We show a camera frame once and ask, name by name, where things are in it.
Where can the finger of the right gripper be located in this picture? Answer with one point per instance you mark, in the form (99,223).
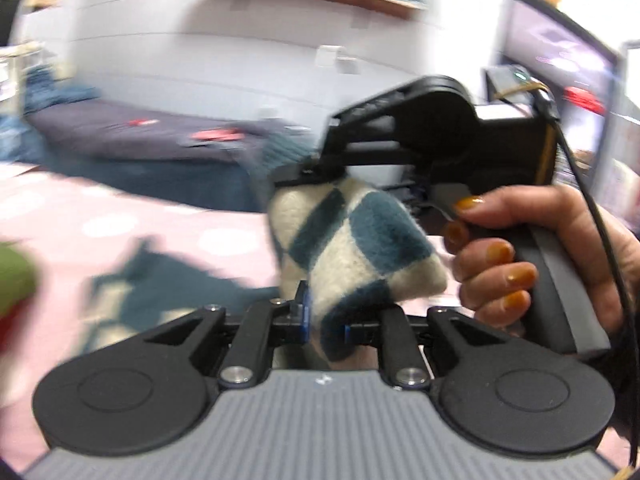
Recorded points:
(305,173)

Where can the teal cream checkered sweater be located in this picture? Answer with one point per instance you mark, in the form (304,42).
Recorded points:
(355,247)

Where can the grey towel on bed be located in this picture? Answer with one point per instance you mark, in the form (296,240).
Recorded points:
(271,144)

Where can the green folded garment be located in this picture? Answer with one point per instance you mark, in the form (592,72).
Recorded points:
(18,278)

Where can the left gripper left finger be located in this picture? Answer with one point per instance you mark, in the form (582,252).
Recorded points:
(264,327)

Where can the blue crumpled clothes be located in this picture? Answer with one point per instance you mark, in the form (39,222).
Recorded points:
(20,141)

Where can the dark grey bed mattress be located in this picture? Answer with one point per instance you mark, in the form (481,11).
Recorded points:
(92,140)

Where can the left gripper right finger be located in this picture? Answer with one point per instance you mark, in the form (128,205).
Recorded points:
(397,338)

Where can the pink polka dot blanket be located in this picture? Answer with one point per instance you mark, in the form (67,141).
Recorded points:
(73,230)

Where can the red item on towel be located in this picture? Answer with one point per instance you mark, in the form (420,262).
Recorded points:
(218,135)

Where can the person's right hand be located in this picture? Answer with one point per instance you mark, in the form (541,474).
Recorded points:
(493,284)

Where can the red folded garment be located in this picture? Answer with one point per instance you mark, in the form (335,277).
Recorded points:
(13,323)

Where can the small red white object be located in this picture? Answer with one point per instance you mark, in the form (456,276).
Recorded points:
(142,122)

